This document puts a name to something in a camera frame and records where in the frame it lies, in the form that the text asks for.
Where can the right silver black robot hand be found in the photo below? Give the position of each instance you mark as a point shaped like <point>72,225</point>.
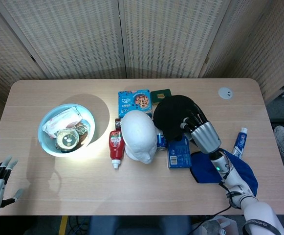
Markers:
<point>205,137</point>

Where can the black baseball cap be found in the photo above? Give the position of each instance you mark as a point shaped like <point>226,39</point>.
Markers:
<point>171,115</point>

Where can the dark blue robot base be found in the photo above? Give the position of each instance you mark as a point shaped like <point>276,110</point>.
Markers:
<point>139,225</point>

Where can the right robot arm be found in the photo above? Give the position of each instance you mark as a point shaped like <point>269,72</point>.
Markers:
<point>234,181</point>

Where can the blue Oreo cookie box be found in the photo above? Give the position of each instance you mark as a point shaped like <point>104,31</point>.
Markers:
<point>178,154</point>

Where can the blue snack packet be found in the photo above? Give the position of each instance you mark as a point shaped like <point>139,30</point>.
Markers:
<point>134,100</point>

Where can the blue cloth with black trim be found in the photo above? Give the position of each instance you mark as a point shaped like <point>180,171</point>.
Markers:
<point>203,171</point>

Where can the white blue toothpaste tube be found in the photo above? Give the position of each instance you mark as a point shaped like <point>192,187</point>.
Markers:
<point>239,142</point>

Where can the blue soda can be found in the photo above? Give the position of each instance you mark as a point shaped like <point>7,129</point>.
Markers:
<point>161,143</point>

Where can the white round disc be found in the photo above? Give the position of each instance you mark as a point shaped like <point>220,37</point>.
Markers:
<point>225,93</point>

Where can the green yellow sponge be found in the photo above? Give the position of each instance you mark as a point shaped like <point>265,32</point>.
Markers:
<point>160,94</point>

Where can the white foam mannequin head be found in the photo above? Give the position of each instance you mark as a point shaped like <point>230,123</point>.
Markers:
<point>139,134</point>

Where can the light blue plastic bowl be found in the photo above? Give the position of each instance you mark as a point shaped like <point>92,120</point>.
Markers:
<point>46,144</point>

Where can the small red brown sachet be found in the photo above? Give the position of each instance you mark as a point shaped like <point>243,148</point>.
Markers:
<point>118,123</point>

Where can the red ketchup squeeze bottle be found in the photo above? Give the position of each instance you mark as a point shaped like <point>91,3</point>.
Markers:
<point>116,147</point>

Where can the white plastic container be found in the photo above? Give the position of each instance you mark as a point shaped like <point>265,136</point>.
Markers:
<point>215,226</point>

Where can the round gold black tin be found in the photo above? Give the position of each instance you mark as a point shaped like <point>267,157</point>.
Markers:
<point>67,139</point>

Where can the white pink snack packet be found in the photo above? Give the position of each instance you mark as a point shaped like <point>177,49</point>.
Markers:
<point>61,120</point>

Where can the brown patterned snack pack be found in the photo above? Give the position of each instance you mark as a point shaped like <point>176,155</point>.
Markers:
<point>83,131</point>

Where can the beige woven folding screen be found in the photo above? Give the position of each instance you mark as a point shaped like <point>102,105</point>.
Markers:
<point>83,36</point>

